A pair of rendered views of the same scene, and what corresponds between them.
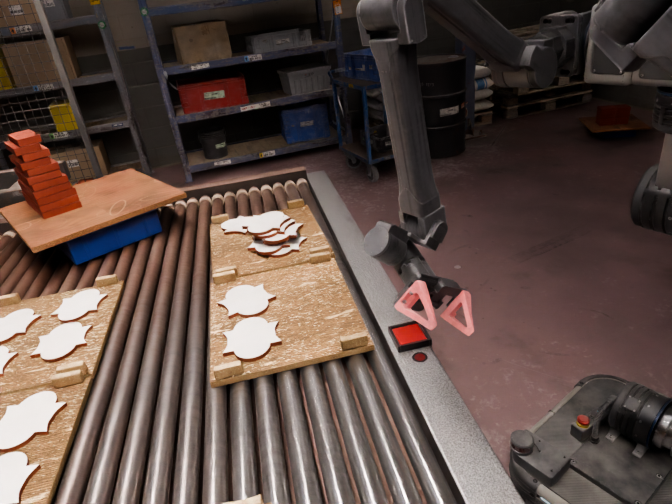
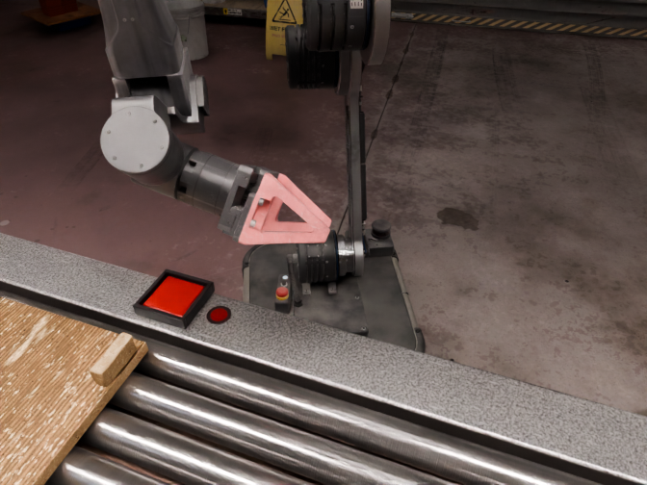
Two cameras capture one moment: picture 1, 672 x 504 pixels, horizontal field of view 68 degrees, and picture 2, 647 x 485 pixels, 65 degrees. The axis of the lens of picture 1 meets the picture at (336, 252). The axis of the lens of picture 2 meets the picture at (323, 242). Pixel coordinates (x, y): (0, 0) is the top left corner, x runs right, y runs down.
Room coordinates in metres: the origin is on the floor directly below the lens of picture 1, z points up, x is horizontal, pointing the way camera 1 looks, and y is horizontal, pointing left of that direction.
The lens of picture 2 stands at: (0.47, 0.19, 1.42)
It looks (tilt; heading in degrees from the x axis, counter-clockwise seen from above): 40 degrees down; 299
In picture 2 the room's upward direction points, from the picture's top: straight up
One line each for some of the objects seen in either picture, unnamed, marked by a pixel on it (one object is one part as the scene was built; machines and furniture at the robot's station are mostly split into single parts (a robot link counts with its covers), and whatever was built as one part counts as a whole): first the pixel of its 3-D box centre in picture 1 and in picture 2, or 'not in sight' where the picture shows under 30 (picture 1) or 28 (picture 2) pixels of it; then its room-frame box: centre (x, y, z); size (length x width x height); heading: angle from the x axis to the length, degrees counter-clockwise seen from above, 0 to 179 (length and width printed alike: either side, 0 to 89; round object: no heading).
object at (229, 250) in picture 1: (266, 240); not in sight; (1.43, 0.21, 0.93); 0.41 x 0.35 x 0.02; 11
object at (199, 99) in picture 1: (212, 92); not in sight; (5.34, 1.05, 0.78); 0.66 x 0.45 x 0.28; 105
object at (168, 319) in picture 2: (409, 335); (174, 297); (0.87, -0.14, 0.92); 0.08 x 0.08 x 0.02; 8
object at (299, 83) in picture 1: (305, 78); not in sight; (5.56, 0.09, 0.76); 0.50 x 0.36 x 0.24; 111
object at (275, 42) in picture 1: (278, 41); not in sight; (5.50, 0.31, 1.16); 0.60 x 0.40 x 0.15; 107
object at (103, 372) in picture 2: (353, 340); (115, 359); (0.85, -0.01, 0.95); 0.06 x 0.02 x 0.03; 99
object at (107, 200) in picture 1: (90, 203); not in sight; (1.70, 0.84, 1.03); 0.50 x 0.50 x 0.02; 38
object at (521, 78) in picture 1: (529, 66); not in sight; (1.04, -0.44, 1.43); 0.10 x 0.05 x 0.09; 125
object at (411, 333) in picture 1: (409, 336); (175, 298); (0.87, -0.14, 0.92); 0.06 x 0.06 x 0.01; 8
